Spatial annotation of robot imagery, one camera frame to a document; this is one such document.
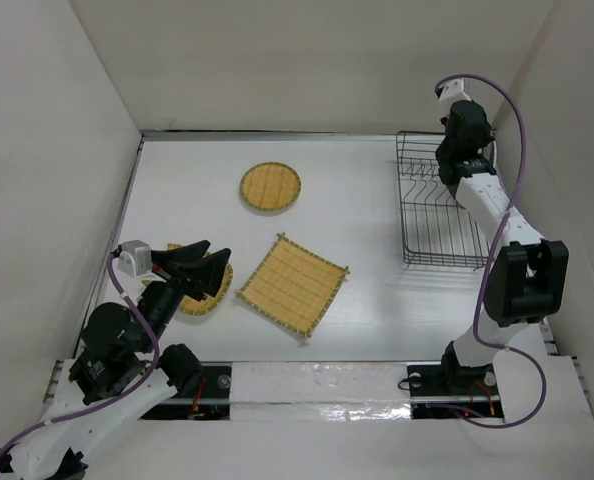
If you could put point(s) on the round bamboo tray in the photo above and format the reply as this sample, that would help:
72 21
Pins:
270 186

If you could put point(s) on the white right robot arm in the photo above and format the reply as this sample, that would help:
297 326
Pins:
526 275

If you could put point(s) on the square bamboo mat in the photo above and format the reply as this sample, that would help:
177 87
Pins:
293 287

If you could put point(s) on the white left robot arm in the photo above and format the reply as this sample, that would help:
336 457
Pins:
122 372

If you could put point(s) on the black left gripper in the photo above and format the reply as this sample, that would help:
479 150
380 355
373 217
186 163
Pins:
198 274

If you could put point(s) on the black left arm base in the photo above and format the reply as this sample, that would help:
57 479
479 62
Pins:
208 401

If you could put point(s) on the grey wire dish rack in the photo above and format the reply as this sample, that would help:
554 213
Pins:
436 230

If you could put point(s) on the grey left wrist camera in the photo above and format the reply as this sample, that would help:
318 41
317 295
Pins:
134 258

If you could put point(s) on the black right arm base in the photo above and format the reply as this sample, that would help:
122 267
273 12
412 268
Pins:
435 394

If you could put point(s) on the rounded bamboo tray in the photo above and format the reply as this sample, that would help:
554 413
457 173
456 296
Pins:
188 305

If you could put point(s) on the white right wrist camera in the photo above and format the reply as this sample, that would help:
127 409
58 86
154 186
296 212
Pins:
452 91

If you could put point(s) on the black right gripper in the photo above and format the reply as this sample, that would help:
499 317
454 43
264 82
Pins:
487 136

